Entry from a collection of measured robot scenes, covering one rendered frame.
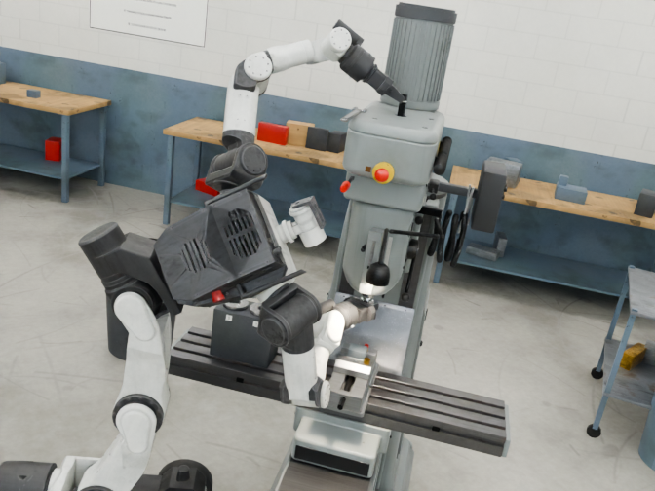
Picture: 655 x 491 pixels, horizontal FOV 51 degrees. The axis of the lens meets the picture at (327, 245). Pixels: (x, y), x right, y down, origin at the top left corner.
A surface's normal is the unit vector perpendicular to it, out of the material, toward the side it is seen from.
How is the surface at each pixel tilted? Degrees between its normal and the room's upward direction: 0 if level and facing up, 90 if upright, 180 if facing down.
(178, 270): 74
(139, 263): 90
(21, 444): 0
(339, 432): 0
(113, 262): 90
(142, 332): 90
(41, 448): 0
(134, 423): 90
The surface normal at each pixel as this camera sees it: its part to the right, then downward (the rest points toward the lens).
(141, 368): 0.06, 0.36
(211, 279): -0.37, 0.00
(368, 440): 0.15, -0.93
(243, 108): 0.21, -0.19
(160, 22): -0.22, 0.32
